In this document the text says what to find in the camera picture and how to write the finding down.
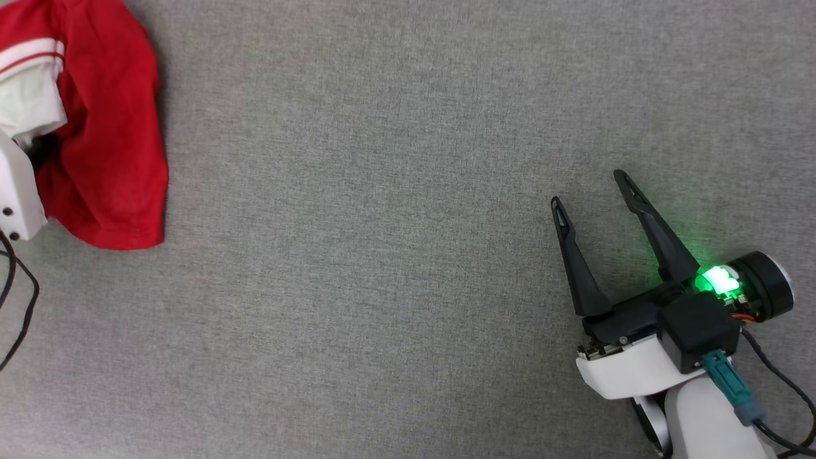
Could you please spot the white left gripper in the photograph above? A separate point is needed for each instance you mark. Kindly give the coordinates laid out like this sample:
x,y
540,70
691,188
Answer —
x,y
19,197

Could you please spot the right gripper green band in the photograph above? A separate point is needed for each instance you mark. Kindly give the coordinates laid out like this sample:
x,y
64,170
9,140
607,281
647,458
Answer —
x,y
628,373

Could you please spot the red and white jersey garment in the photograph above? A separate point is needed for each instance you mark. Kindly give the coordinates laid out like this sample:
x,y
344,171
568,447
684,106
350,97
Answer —
x,y
108,127

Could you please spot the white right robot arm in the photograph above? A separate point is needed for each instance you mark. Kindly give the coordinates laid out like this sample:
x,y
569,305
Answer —
x,y
707,421

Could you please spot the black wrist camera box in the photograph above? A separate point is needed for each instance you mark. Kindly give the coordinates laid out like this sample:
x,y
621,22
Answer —
x,y
698,331

